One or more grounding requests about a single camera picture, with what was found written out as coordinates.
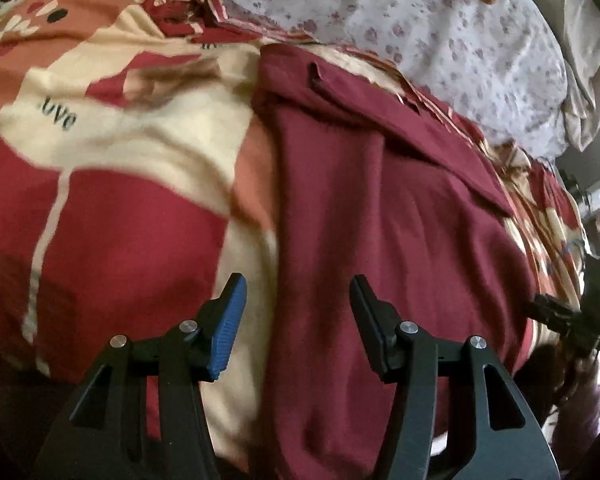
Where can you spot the beige curtain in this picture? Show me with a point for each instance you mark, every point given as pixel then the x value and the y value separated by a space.
pixel 576 26

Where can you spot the white floral bed sheet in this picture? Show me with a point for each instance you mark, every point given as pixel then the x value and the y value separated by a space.
pixel 497 64

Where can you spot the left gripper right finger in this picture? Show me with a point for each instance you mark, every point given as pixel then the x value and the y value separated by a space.
pixel 456 413

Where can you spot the dark red garment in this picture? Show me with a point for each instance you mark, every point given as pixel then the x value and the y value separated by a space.
pixel 388 183

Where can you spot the red cream patterned blanket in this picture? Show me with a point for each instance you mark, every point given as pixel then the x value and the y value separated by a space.
pixel 135 177

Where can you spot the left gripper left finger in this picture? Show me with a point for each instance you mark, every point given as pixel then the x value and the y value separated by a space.
pixel 102 431

